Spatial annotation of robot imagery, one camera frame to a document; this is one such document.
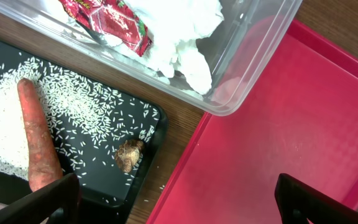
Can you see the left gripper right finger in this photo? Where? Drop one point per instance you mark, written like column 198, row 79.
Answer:
column 300, row 203

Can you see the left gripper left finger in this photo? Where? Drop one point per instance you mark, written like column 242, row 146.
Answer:
column 56, row 202

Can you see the orange carrot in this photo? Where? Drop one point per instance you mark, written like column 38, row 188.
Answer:
column 44, row 165

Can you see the brown mushroom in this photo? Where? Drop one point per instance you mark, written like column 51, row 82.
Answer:
column 128, row 154

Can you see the pile of white rice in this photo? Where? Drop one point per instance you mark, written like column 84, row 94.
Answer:
column 88, row 121

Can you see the red snack wrapper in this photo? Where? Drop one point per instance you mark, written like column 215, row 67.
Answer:
column 110, row 22

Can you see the white paper napkin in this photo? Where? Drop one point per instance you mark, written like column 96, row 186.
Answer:
column 174, row 26

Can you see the black waste tray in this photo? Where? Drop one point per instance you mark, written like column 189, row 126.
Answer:
column 12, row 189

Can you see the red serving tray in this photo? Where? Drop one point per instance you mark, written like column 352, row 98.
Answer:
column 300, row 118

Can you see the clear plastic bin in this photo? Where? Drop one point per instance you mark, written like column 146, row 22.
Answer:
column 237, row 51

